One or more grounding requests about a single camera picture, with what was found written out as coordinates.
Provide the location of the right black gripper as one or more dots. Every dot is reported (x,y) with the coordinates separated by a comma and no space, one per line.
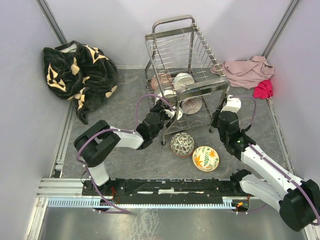
(215,116)

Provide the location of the white scalloped bowl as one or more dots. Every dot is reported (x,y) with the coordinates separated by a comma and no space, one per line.
(169,94)

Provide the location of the plain white bowl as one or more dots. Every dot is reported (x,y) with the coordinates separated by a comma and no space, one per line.
(182,79)

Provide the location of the red patterned bowl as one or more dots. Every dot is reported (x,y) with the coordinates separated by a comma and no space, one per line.
(162,78)

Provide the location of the stainless steel dish rack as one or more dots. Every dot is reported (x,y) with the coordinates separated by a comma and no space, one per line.
(180,63)

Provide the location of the blue triangle patterned bowl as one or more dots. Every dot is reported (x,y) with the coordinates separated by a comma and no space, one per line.
(190,90)

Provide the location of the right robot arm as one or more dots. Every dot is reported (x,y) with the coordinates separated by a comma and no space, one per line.
(296,200)

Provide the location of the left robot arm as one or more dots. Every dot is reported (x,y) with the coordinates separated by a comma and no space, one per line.
(95,144)

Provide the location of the black leaf patterned bowl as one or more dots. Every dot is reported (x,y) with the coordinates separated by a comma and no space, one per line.
(182,144)

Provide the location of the yellow floral bowl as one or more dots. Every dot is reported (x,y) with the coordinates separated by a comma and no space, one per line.
(205,158)

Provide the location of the dusty pink cloth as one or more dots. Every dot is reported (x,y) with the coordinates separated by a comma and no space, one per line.
(246,73)

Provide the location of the magenta cloth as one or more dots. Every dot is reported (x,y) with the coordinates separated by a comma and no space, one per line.
(264,90)

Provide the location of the black and cream blanket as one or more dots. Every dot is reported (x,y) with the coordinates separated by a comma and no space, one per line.
(82,74)

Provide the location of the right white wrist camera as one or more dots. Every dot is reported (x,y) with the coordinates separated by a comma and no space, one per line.
(233,104)

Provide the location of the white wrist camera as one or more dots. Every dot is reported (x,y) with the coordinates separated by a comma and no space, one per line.
(233,104)
(171,113)

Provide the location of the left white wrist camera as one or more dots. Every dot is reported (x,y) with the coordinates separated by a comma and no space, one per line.
(171,113)

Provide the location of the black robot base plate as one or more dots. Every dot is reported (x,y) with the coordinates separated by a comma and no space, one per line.
(171,191)

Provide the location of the light blue cable duct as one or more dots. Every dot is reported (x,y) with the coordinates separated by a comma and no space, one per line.
(96,203)

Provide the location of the aluminium frame rail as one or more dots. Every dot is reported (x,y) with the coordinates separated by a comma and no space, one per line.
(252,219)

